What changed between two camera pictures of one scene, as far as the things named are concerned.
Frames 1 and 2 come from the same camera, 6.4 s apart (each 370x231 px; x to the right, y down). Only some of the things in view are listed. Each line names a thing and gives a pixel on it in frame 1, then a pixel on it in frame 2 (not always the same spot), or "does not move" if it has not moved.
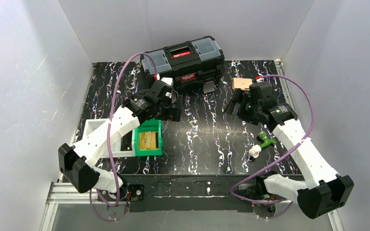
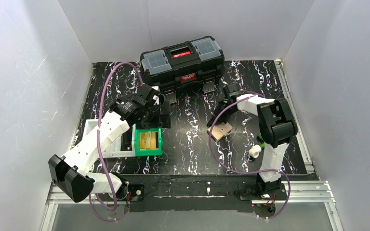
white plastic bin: x=91 y=124 does not move
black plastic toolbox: x=192 y=65 does not move
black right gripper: x=242 y=102 to x=221 y=111
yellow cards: x=149 y=140 does not move
